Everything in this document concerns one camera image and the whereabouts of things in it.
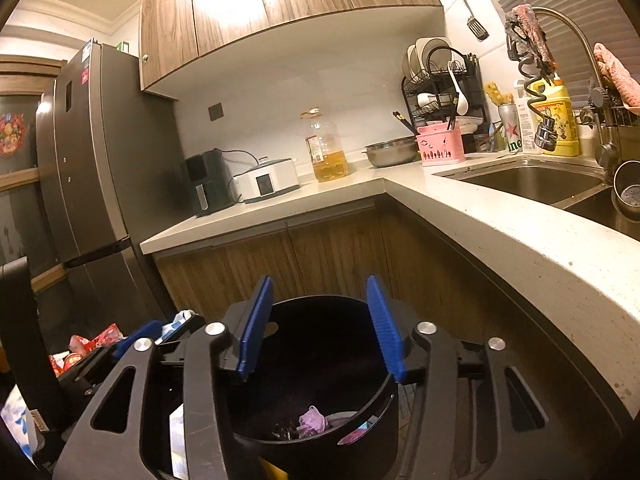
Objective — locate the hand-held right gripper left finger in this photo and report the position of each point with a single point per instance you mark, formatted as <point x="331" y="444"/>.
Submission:
<point x="252" y="330"/>

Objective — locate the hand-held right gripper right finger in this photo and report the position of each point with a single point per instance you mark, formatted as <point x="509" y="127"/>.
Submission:
<point x="387" y="330"/>

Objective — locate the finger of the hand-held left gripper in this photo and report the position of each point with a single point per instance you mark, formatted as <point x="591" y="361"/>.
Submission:
<point x="137" y="332"/>
<point x="190" y="324"/>

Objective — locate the red plastic bag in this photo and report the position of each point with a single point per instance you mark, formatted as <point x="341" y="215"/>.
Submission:
<point x="100" y="337"/>

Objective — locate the red paper cup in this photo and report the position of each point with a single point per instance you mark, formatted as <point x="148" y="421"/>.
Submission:
<point x="70" y="360"/>

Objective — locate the black trash bin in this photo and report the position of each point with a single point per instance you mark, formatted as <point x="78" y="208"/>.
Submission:
<point x="315" y="350"/>

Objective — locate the black plastic bag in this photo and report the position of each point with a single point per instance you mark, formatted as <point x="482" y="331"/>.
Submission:
<point x="285" y="432"/>

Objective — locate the pink plastic bag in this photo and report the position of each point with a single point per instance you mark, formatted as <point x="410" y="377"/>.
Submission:
<point x="312" y="420"/>

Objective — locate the blue floral cloth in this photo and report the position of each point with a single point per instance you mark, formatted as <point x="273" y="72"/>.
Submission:
<point x="15" y="412"/>

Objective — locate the wooden lower cabinets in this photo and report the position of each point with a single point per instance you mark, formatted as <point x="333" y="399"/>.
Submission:
<point x="325" y="245"/>

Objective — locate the black air fryer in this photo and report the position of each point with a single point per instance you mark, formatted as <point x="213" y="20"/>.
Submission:
<point x="205" y="185"/>

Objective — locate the wooden glass door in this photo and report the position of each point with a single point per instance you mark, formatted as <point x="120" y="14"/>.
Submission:
<point x="20" y="177"/>

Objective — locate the white electric cooker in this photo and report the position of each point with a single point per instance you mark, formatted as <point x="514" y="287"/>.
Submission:
<point x="272" y="180"/>

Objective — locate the steel mixing bowl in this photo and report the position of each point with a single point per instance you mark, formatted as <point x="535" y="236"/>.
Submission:
<point x="390" y="155"/>

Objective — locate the dark grey refrigerator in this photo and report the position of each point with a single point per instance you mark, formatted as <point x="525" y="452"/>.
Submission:
<point x="100" y="160"/>

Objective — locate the cooking oil bottle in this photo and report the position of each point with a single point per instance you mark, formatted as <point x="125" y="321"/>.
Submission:
<point x="327" y="160"/>

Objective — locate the colourful door decoration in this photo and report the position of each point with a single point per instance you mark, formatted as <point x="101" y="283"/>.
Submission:
<point x="11" y="132"/>

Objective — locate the pink utensil holder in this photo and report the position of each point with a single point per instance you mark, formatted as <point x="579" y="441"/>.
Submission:
<point x="440" y="149"/>

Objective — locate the steel sink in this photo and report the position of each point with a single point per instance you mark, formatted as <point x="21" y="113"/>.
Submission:
<point x="520" y="182"/>

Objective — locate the beer can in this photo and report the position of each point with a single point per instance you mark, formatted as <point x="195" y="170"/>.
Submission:
<point x="511" y="132"/>

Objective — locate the white cup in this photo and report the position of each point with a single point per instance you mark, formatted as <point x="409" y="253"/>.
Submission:
<point x="425" y="100"/>

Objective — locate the white ladle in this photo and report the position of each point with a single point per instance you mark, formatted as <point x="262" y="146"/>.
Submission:
<point x="461" y="102"/>

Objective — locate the black dish rack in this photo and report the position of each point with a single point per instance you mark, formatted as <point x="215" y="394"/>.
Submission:
<point x="477" y="100"/>

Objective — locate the white soap bottle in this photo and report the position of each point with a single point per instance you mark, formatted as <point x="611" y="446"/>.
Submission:
<point x="527" y="125"/>

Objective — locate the yellow scrubber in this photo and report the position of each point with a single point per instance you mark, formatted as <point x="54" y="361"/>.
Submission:
<point x="497" y="94"/>

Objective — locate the white plate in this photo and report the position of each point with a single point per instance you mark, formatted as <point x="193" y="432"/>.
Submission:
<point x="412" y="62"/>
<point x="435" y="47"/>

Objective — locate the yellow detergent bottle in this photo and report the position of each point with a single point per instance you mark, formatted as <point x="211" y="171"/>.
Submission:
<point x="562" y="120"/>

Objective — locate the steel pot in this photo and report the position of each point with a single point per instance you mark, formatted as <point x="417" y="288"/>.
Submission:
<point x="630" y="195"/>

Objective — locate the wooden upper cabinet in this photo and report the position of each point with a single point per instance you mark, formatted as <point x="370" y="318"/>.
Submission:
<point x="225" y="15"/>

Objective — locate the hanging metal spatula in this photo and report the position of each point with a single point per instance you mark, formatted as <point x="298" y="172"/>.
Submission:
<point x="479" y="29"/>

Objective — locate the metal sink caddy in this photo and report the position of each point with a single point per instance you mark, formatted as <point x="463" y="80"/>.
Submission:
<point x="625" y="117"/>

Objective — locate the dark rag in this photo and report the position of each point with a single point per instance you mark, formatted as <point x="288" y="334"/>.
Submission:
<point x="532" y="35"/>

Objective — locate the pink cloth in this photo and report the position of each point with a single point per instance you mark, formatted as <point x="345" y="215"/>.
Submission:
<point x="617" y="75"/>

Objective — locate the steel kitchen faucet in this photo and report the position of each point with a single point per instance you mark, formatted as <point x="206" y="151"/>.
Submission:
<point x="575" y="25"/>

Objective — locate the dark wall socket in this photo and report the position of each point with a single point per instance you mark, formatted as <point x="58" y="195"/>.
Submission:
<point x="216" y="112"/>

